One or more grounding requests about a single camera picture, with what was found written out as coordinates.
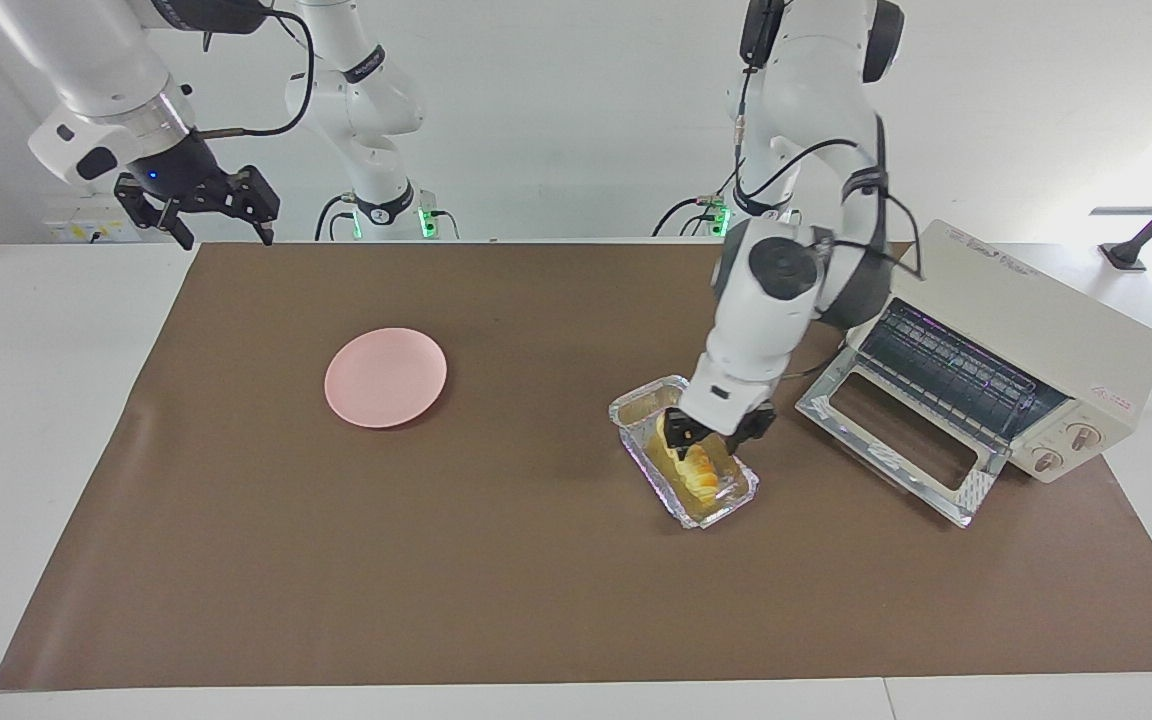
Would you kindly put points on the metal oven rack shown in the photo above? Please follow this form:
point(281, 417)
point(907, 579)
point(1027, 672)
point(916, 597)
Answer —
point(956, 365)

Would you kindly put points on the cream toaster oven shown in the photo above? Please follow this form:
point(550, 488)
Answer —
point(1066, 330)

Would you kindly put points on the white wall socket box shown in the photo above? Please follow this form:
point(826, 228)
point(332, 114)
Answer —
point(76, 228)

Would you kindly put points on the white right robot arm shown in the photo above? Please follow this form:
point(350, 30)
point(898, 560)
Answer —
point(106, 60)

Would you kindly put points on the pink round plate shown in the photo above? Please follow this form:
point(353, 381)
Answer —
point(386, 378)

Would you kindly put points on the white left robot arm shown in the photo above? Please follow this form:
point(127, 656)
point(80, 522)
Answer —
point(786, 300)

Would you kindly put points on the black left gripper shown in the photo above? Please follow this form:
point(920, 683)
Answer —
point(748, 428)

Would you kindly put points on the cream oven knob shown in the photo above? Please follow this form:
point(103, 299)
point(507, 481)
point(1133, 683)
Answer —
point(1046, 461)
point(1083, 436)

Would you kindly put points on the glass oven door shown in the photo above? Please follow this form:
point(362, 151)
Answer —
point(896, 465)

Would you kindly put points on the brown table mat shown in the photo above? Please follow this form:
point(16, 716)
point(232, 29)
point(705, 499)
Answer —
point(436, 560)

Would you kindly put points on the green lit base connector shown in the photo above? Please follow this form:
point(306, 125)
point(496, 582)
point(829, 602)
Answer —
point(427, 222)
point(720, 218)

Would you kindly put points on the sliced golden bread loaf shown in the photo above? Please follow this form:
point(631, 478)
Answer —
point(701, 480)

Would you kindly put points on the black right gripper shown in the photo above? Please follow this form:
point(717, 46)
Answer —
point(181, 170)

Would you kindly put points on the aluminium foil tray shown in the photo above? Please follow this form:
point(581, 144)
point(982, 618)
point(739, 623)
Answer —
point(641, 405)

